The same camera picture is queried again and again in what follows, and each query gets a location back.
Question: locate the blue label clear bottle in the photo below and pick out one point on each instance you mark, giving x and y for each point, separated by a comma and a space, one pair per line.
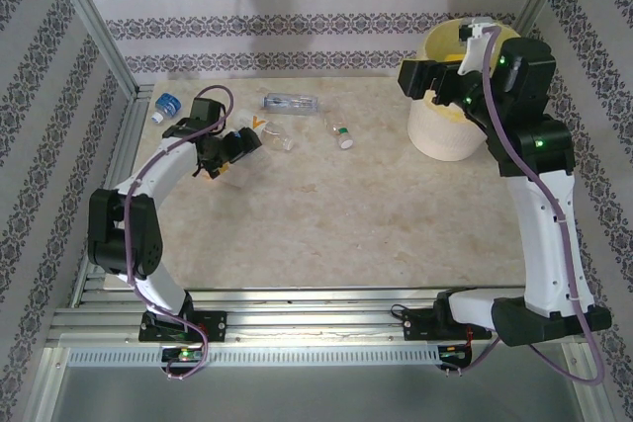
242, 175

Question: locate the short blue label bottle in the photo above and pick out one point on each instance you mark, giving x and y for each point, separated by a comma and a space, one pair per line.
168, 105

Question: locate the clear bluish ribbed bottle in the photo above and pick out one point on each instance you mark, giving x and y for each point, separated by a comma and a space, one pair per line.
292, 103

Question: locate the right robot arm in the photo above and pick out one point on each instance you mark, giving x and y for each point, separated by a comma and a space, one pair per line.
549, 234

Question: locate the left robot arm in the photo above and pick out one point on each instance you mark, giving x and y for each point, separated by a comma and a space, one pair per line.
123, 244

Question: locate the yellow bin liner bag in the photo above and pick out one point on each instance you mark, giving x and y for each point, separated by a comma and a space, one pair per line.
440, 44

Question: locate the white plastic bin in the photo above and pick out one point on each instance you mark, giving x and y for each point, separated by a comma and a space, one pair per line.
440, 135

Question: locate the small electronics board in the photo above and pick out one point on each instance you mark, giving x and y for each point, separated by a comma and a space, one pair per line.
183, 354
452, 352

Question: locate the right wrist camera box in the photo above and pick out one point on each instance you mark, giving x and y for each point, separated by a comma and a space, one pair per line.
475, 46

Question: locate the aluminium frame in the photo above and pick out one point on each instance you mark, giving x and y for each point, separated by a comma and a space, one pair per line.
316, 315

